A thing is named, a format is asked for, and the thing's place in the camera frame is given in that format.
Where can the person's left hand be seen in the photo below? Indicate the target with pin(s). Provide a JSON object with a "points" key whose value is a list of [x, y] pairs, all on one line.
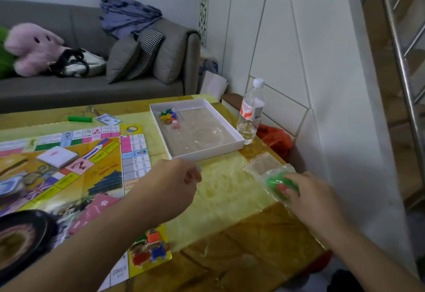
{"points": [[162, 188]]}

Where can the person's right hand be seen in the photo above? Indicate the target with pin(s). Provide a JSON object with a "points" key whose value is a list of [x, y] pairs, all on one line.
{"points": [[315, 202]]}

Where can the person's right fingers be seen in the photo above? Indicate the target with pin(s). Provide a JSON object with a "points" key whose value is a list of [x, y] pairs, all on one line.
{"points": [[294, 178]]}

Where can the person's left fingers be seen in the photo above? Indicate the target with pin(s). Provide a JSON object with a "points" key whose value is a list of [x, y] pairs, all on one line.
{"points": [[193, 177]]}

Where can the clear plastic bag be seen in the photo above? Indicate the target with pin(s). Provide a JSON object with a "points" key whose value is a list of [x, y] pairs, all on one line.
{"points": [[262, 167]]}

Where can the person's right forearm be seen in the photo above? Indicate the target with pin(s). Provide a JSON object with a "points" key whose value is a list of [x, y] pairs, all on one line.
{"points": [[368, 258]]}

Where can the person's left forearm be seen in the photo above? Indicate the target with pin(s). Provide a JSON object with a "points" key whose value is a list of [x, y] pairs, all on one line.
{"points": [[76, 252]]}

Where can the green game pieces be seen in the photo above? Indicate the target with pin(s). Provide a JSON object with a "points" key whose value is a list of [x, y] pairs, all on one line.
{"points": [[276, 183]]}

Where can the orange plastic bag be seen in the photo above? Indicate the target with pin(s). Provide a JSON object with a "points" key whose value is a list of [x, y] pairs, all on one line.
{"points": [[275, 139]]}

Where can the white cardboard box tray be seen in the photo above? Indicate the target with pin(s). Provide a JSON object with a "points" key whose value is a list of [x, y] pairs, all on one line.
{"points": [[199, 132]]}

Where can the pink dice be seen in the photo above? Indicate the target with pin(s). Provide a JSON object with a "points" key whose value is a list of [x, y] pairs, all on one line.
{"points": [[175, 124]]}

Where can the pile of coloured game tokens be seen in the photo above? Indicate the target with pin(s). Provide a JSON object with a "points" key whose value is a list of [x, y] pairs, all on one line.
{"points": [[167, 115]]}

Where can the clear plastic water bottle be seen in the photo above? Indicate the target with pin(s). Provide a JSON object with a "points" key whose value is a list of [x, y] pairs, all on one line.
{"points": [[250, 112]]}

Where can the white paper bag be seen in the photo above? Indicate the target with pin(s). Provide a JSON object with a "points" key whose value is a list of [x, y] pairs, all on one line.
{"points": [[213, 85]]}

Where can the small play money note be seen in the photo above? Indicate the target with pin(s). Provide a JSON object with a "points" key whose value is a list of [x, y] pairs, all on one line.
{"points": [[108, 119]]}

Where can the pink card stack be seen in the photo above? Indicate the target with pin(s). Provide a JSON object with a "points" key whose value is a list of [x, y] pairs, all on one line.
{"points": [[94, 209]]}

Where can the colourful game board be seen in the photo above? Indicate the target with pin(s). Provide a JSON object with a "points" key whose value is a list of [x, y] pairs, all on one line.
{"points": [[86, 169]]}

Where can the wooden staircase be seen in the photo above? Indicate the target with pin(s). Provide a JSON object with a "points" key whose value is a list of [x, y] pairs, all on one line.
{"points": [[395, 102]]}

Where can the green marker stick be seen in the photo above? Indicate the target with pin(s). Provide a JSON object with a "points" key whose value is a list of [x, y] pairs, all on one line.
{"points": [[79, 119]]}

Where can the houndstooth cushion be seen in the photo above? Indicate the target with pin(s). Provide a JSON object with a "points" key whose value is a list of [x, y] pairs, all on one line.
{"points": [[146, 52]]}

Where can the white card stack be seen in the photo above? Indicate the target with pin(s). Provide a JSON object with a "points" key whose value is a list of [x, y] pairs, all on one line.
{"points": [[57, 156]]}

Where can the grey cushion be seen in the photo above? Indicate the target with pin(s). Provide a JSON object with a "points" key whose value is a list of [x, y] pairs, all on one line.
{"points": [[122, 58]]}

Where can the grey sofa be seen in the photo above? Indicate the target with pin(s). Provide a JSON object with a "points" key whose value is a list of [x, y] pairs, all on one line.
{"points": [[83, 89]]}

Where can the black and white bag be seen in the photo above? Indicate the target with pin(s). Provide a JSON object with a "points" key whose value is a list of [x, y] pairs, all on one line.
{"points": [[78, 64]]}

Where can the steel stair railing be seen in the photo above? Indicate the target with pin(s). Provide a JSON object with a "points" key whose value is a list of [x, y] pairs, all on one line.
{"points": [[398, 52]]}

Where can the white lattice panel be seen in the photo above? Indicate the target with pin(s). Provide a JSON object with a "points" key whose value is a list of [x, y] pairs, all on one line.
{"points": [[204, 3]]}

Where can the purple blanket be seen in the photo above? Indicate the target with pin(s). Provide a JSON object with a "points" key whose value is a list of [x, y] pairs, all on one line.
{"points": [[128, 14]]}

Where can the black round bowl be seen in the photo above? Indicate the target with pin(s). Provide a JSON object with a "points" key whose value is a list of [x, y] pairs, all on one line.
{"points": [[20, 243]]}

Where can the pink plush toy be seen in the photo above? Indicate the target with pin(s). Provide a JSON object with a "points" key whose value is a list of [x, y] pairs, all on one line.
{"points": [[33, 49]]}

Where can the green plush toy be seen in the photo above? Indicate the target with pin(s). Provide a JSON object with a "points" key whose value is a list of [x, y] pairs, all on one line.
{"points": [[5, 59]]}

